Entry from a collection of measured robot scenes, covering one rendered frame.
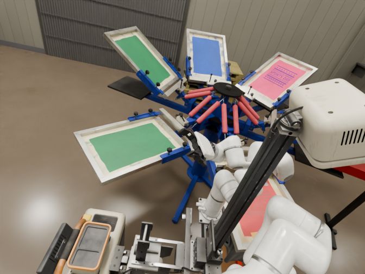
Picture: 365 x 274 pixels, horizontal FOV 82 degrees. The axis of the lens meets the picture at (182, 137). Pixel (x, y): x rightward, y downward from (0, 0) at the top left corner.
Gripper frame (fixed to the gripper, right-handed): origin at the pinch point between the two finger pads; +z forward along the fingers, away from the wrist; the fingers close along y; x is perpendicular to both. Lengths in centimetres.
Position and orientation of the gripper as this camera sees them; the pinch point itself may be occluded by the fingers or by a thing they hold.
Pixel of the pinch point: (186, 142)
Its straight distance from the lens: 73.2
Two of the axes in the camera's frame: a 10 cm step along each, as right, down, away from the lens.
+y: 3.2, 8.3, -4.6
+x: -7.7, 5.1, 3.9
